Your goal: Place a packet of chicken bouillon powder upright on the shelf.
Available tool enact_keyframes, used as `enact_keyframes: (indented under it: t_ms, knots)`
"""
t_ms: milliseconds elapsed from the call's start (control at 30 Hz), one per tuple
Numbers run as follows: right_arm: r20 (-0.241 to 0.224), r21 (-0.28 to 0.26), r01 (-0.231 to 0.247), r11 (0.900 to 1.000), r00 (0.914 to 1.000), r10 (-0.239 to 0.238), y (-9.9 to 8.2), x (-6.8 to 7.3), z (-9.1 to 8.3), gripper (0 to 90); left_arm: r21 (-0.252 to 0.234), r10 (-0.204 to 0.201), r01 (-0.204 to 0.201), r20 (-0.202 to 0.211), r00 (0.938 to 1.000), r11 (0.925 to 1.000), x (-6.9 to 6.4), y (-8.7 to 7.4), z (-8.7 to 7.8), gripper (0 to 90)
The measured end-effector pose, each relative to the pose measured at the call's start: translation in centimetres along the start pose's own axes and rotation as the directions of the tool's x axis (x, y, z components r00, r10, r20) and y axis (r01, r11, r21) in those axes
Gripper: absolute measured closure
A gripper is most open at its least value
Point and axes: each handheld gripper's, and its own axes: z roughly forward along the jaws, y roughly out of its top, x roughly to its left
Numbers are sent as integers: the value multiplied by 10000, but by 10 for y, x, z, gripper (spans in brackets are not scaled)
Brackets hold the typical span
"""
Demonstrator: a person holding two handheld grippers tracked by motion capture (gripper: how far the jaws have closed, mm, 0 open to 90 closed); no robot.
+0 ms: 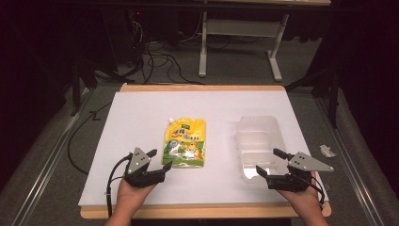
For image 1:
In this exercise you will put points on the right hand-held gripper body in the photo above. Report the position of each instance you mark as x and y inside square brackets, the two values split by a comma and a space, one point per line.
[302, 162]

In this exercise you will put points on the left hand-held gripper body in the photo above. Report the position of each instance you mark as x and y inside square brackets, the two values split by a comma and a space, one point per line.
[137, 163]

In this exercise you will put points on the clear plastic container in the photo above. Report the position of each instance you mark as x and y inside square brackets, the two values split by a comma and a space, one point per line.
[258, 138]

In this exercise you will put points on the yellow spouted pouch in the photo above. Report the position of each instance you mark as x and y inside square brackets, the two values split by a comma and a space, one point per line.
[185, 141]

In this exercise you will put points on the person's left hand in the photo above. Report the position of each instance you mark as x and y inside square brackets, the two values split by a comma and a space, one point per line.
[133, 195]

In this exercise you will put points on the person's right hand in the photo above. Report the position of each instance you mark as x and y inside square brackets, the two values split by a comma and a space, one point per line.
[302, 200]

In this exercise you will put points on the crumpled white paper scrap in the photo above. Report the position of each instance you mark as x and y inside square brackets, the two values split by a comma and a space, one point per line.
[327, 151]

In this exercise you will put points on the white table mat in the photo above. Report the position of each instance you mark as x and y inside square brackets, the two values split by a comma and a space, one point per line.
[207, 106]

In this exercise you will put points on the black metal stand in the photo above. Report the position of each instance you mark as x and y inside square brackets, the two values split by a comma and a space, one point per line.
[82, 72]
[331, 88]

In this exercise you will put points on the wooden table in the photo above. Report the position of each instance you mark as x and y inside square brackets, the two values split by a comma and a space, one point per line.
[200, 88]

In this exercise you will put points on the metal floor rail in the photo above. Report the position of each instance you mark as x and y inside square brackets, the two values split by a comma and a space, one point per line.
[351, 160]
[40, 175]

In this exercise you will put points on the white metal desk frame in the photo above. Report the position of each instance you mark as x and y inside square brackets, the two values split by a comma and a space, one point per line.
[241, 27]

